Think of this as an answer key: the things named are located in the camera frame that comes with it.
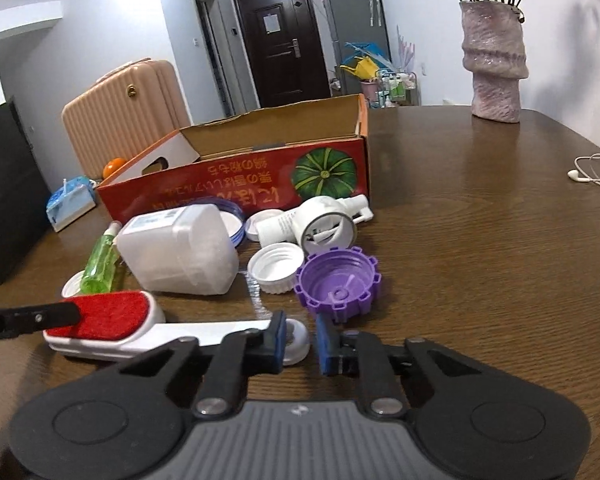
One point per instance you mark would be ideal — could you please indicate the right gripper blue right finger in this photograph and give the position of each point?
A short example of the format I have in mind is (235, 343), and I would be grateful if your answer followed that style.
(372, 365)

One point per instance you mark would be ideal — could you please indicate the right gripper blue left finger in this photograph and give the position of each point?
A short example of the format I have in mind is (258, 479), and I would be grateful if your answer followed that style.
(229, 365)

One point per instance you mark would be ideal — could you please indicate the purple ribbed bottle cap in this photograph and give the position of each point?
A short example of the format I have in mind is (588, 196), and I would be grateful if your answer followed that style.
(342, 282)

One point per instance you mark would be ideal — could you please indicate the white threaded bottle cap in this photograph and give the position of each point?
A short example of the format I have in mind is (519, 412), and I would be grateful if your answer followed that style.
(274, 267)

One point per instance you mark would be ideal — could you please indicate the green spray bottle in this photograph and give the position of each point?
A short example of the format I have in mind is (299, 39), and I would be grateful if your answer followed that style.
(101, 267)

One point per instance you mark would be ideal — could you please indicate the translucent white plastic container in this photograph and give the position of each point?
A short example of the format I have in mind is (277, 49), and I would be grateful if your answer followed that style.
(184, 250)

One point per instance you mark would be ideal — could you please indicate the red white lint brush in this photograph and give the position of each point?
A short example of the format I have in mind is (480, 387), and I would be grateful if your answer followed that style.
(119, 325)

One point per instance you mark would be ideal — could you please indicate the blue round lid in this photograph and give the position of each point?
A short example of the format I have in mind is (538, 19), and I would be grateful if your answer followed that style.
(232, 215)

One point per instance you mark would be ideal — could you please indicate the white pipe fitting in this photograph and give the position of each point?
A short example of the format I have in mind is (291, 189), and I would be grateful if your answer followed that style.
(318, 224)

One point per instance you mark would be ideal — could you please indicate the white round lid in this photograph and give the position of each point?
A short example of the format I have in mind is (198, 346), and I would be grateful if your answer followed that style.
(72, 287)

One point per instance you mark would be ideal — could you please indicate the black paper bag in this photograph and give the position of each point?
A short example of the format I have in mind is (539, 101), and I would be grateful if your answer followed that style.
(23, 193)

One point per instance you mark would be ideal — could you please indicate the blue tissue pack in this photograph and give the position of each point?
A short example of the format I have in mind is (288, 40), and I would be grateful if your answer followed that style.
(75, 198)

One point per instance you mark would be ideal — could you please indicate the orange fruit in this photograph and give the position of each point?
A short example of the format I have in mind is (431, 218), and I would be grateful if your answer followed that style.
(112, 166)

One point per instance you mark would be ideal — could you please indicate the red cardboard pumpkin box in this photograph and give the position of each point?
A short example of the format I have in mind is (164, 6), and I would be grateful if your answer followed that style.
(275, 157)

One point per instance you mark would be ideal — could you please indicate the pink ribbed suitcase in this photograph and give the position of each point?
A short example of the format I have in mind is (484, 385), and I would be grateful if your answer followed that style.
(124, 112)

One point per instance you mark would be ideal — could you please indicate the yellow watering can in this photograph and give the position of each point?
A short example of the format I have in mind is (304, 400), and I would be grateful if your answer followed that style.
(364, 69)

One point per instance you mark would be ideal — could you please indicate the dark brown entrance door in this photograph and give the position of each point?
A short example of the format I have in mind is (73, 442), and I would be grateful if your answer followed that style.
(284, 50)

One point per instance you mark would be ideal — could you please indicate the pink textured vase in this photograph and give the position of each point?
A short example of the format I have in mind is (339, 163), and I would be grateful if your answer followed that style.
(495, 55)

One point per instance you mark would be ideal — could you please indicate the grey refrigerator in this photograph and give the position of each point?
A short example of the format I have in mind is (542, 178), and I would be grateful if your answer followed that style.
(360, 22)

